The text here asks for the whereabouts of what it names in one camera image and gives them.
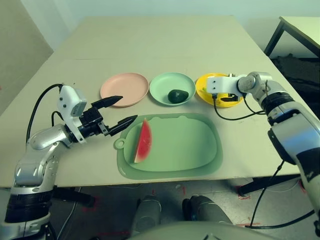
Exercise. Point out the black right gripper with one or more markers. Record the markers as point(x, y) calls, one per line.
point(230, 98)

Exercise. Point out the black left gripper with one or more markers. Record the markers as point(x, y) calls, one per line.
point(91, 120)

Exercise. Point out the yellow banana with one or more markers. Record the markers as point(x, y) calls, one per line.
point(204, 89)

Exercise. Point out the red watermelon slice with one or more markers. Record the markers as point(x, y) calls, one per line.
point(144, 142)

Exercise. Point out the dark green avocado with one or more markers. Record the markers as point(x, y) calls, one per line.
point(178, 96)

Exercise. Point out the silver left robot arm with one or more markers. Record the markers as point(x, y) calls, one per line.
point(32, 165)

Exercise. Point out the yellow round plate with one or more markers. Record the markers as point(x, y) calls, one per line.
point(202, 95)

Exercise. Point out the pink round plate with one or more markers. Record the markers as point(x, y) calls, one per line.
point(130, 85)

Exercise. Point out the mint green round plate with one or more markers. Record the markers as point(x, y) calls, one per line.
point(165, 85)

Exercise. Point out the green silicone tray mat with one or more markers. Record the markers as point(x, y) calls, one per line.
point(180, 145)

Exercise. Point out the beige side table black legs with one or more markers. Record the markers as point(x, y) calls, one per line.
point(305, 32)

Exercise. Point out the grey left robot foot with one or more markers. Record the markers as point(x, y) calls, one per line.
point(147, 212)

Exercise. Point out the grey robot foot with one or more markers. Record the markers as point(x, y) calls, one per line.
point(205, 208)
point(147, 212)

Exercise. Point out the grey right robot foot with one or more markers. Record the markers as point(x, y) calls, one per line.
point(205, 208)

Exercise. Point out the grey robot torso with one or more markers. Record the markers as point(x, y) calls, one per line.
point(200, 232)

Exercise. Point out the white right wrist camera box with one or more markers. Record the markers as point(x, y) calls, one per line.
point(222, 85)

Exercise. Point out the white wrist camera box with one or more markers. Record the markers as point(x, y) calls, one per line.
point(67, 100)
point(222, 85)

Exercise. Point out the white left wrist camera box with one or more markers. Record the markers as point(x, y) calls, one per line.
point(67, 100)

